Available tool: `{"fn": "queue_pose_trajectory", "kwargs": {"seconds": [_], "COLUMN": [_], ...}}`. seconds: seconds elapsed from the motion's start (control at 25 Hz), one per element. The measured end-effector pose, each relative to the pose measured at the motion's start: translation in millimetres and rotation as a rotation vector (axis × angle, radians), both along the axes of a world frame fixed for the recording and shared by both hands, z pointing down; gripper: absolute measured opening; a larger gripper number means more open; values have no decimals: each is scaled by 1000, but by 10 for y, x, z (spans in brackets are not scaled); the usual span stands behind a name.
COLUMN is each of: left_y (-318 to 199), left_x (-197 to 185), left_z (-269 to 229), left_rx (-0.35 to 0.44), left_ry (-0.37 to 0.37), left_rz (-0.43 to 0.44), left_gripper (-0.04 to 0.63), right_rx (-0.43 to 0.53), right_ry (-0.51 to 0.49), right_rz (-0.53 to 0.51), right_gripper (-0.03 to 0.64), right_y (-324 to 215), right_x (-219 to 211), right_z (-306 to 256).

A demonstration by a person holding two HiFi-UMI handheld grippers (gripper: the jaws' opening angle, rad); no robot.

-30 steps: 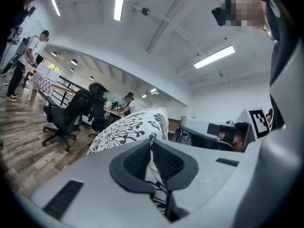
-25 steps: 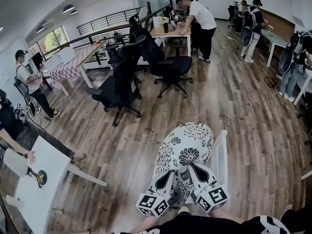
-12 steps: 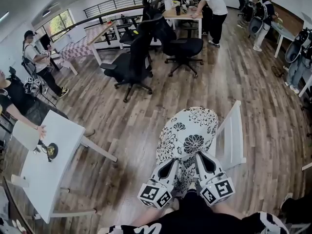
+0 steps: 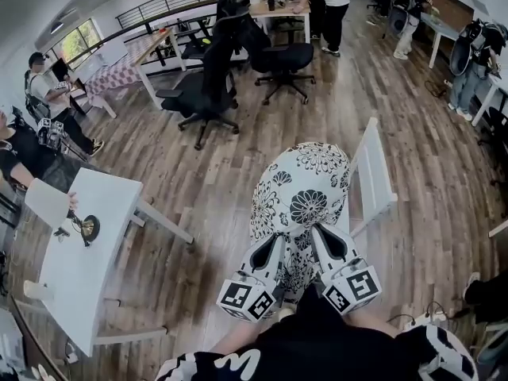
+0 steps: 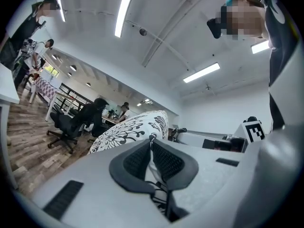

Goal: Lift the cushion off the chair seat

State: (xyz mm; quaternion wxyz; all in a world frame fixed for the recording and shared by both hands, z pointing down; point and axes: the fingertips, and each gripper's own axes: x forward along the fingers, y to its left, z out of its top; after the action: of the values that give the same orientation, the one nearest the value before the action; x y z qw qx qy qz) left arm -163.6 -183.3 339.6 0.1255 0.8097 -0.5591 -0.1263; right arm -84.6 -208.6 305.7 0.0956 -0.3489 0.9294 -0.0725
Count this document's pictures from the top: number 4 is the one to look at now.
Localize black cable tangle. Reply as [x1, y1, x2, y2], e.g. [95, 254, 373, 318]
[387, 300, 452, 331]

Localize person's left forearm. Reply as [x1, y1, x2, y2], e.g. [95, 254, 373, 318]
[209, 315, 287, 357]

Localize grey-top white table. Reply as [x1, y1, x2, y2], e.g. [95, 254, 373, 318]
[427, 12, 477, 70]

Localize white dish red stains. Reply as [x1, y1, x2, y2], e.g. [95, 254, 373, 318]
[30, 362, 57, 381]

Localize floral white cushion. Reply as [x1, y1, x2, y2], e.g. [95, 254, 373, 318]
[248, 141, 352, 305]

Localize brown wooden counter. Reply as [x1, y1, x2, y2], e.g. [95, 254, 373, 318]
[419, 0, 476, 31]

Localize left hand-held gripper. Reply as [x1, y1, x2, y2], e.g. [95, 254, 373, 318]
[216, 233, 286, 324]

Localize white rectangular table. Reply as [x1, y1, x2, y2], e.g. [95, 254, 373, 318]
[37, 167, 195, 359]

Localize person's black printed shirt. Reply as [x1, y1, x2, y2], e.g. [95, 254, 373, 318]
[154, 283, 479, 381]

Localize person's right forearm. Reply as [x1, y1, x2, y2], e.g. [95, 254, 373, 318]
[344, 309, 406, 339]

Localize window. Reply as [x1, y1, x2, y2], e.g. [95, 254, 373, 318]
[50, 17, 102, 70]

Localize white side table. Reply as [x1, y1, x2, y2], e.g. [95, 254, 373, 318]
[487, 218, 508, 239]
[471, 71, 508, 129]

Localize brass lamp white shade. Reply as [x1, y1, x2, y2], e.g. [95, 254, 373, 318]
[24, 177, 101, 248]

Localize wood-top white table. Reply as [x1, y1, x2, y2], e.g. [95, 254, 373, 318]
[122, 25, 187, 111]

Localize wood-top white desk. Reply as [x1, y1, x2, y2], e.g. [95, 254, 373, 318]
[248, 0, 313, 45]

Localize white wooden chair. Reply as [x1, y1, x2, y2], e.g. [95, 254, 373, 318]
[341, 117, 399, 240]

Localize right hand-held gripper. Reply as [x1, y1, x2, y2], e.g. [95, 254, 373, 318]
[310, 222, 383, 317]

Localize dark wooden desk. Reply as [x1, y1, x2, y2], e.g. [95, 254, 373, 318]
[0, 295, 68, 381]

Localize white cylinder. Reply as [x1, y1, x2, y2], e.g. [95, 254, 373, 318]
[22, 279, 55, 303]

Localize black mesh office chair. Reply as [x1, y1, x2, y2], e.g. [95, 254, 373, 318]
[237, 10, 318, 106]
[156, 0, 249, 151]

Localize white power strip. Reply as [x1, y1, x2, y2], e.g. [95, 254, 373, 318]
[403, 310, 448, 332]

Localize white box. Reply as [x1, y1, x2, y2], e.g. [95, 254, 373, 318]
[0, 307, 25, 369]

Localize checkered cloth table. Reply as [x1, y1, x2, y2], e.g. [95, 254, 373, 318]
[81, 37, 140, 119]

